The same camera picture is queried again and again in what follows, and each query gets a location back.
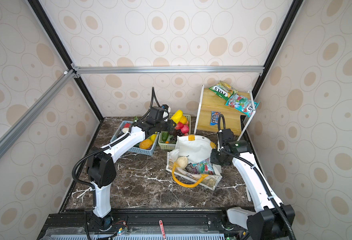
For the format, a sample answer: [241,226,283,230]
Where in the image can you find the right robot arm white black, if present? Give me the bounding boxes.
[210,114,296,240]

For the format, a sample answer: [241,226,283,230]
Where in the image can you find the cream garlic bulb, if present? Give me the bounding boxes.
[175,156,188,169]

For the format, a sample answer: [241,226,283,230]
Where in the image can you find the red apple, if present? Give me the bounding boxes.
[175,122,184,130]

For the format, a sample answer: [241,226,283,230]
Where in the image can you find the green candy bag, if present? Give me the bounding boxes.
[209,81,238,101]

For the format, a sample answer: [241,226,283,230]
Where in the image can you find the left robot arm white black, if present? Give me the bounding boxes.
[71,88,176,219]

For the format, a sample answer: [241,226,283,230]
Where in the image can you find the white grocery bag yellow handles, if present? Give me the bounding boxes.
[166,135,222,191]

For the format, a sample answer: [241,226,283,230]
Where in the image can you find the white plastic spoon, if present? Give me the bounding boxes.
[76,187,93,199]

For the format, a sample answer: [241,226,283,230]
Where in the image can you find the green plastic basket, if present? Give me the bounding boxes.
[158,130,185,151]

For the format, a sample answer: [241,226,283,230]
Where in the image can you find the teal red candy bag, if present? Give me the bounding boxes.
[226,94,259,117]

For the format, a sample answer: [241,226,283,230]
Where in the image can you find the left diagonal aluminium bar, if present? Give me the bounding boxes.
[0,70,75,159]

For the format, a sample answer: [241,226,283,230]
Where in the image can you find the blue plastic basket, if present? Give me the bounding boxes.
[106,121,159,159]

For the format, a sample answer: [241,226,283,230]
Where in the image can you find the orange fruit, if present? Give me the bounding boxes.
[179,116,188,125]

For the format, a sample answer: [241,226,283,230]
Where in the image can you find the horizontal aluminium bar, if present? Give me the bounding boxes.
[74,66,264,74]

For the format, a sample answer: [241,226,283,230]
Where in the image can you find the purple m&m packet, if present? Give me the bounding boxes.
[186,163,199,174]

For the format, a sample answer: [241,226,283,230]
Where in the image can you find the long yellow fruit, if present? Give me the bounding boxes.
[171,110,183,124]

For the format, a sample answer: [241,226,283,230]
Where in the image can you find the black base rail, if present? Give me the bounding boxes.
[37,206,245,240]

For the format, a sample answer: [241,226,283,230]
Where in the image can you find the small wooden side table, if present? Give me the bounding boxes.
[193,85,257,136]

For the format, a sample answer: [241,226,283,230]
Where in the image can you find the blue m&m packet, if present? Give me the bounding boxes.
[210,111,221,126]

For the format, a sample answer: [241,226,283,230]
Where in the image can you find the yellow corn cob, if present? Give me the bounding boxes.
[150,134,157,143]

